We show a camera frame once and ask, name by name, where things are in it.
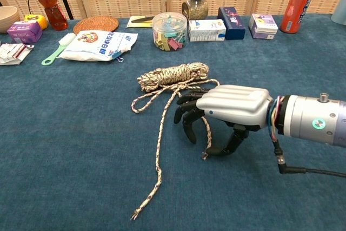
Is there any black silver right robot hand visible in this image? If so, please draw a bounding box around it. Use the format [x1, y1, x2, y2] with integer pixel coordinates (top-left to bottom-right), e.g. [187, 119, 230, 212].
[174, 84, 273, 157]

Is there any speckled braided rope bundle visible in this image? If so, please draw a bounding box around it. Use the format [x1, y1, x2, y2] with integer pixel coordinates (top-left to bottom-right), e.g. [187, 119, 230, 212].
[130, 62, 221, 221]

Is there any white and blue box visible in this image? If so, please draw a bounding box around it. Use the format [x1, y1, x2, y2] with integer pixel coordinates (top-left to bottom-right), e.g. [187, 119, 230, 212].
[188, 19, 227, 43]

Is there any dark blue tall box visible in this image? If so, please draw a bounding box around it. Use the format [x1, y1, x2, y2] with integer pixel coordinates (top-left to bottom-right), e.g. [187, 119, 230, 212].
[217, 6, 247, 41]

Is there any purple and white box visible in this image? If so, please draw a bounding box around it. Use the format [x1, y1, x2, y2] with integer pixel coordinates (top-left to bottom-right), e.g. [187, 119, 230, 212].
[248, 13, 279, 40]

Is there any clear tub of coloured clips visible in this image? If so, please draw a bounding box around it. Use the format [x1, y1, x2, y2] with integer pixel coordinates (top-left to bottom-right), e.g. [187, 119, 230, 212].
[151, 12, 188, 51]

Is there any glass jar black lid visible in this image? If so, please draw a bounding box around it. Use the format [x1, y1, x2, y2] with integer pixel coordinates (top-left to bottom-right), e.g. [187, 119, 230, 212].
[181, 0, 209, 21]

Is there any red drink can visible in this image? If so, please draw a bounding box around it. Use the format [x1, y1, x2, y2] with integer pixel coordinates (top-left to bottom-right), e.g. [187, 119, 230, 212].
[279, 0, 318, 34]

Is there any razor in yellow package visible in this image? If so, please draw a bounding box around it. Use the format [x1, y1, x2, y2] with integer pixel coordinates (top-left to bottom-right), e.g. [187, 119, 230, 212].
[126, 15, 156, 29]

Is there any blue binder clip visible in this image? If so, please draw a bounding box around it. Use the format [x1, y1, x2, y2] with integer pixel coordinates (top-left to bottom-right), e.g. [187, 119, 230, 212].
[109, 50, 124, 63]

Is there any light blue cup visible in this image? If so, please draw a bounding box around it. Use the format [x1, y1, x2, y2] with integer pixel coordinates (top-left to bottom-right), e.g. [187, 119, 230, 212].
[331, 0, 346, 25]

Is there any white sugar bag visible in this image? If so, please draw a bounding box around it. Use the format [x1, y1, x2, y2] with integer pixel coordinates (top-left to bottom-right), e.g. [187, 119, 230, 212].
[58, 30, 138, 62]

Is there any round woven rattan coaster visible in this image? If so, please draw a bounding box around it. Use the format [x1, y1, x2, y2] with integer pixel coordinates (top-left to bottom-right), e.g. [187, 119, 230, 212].
[73, 16, 120, 36]

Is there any dark blue table carpet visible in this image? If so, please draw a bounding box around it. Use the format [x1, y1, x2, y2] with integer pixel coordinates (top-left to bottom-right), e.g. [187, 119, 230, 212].
[0, 13, 346, 231]

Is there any mint green brush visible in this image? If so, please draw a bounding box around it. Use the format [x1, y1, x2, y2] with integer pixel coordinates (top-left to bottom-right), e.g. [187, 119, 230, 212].
[41, 32, 77, 66]

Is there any honey bottle yellow cap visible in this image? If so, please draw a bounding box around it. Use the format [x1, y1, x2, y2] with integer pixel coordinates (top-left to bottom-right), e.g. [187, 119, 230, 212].
[35, 0, 69, 31]

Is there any yellow tape measure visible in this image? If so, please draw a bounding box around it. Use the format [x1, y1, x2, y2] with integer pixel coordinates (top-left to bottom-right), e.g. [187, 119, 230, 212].
[24, 14, 49, 30]

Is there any small purple box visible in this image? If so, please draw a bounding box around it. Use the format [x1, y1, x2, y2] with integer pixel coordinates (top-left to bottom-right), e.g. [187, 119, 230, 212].
[6, 21, 43, 44]

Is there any white foil snack packet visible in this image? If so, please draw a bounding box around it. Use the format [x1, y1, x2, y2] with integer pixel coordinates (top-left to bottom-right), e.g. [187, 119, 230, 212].
[0, 43, 35, 66]

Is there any beige bowl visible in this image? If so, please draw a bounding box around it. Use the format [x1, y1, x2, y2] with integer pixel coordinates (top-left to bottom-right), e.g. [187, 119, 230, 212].
[0, 5, 21, 34]

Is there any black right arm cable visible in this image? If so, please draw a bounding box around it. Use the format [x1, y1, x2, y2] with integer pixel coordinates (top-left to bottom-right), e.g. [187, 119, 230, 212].
[271, 133, 346, 178]

